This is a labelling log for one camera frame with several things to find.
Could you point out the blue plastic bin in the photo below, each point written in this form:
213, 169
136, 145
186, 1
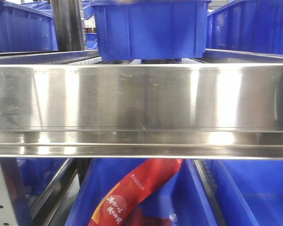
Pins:
150, 29
181, 201
248, 192
247, 25
27, 27
36, 173

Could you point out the blue plastic bin lower left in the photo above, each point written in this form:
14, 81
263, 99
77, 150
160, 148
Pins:
36, 173

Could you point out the white perforated shelf post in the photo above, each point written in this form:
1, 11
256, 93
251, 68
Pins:
14, 208

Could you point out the stainless steel shelf beam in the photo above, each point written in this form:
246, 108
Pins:
200, 111

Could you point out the red printed snack package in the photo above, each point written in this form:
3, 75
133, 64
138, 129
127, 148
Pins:
132, 189

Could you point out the blue plastic bin upper centre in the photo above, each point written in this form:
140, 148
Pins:
150, 29

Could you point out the blue plastic bin upper left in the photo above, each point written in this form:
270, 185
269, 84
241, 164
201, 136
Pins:
27, 27

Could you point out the blue plastic bin lower centre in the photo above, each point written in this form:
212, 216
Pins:
181, 201

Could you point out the blue plastic bin lower right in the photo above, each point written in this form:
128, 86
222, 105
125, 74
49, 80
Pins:
248, 192

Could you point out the dark metal shelf upright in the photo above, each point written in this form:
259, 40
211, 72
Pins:
69, 24

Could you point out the blue plastic bin upper right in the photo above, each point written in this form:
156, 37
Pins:
247, 25

